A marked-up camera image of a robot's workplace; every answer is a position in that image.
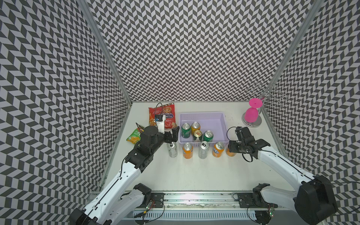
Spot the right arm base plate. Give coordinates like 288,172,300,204
235,192,278,209

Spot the green snack bag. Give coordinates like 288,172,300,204
127,126,144,144

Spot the gold top green can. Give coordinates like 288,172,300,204
192,130,203,142

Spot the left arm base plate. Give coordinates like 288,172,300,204
138,192,165,209

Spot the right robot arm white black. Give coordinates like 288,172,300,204
228,127,338,225

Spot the chrome glass holder stand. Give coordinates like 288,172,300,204
242,83,289,128

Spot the green soda can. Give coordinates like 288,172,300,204
181,123,191,138

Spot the white Monster can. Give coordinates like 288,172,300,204
198,141,209,159
167,142,178,158

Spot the aluminium front rail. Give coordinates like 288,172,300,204
84,191,318,212

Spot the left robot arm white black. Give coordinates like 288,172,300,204
69,126,180,225

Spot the green can front middle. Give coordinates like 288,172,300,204
203,130,214,142

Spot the red candy bag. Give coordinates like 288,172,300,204
149,103,177,129

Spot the orange Fanta can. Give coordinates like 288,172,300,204
212,142,225,158

